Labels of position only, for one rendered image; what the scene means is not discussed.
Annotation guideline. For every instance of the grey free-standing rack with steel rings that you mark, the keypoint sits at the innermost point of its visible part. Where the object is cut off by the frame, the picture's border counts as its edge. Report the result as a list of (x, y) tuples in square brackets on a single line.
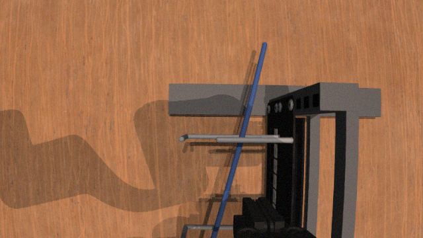
[(286, 139)]

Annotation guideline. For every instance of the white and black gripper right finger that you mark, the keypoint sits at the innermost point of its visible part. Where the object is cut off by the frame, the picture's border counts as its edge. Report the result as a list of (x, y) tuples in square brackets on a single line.
[(277, 227)]

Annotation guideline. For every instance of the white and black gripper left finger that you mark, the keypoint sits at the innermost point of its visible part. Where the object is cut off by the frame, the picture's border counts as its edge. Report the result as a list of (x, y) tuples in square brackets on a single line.
[(251, 224)]

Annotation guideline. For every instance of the blue cable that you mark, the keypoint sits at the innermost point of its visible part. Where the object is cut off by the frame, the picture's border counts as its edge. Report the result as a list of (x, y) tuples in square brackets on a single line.
[(239, 145)]

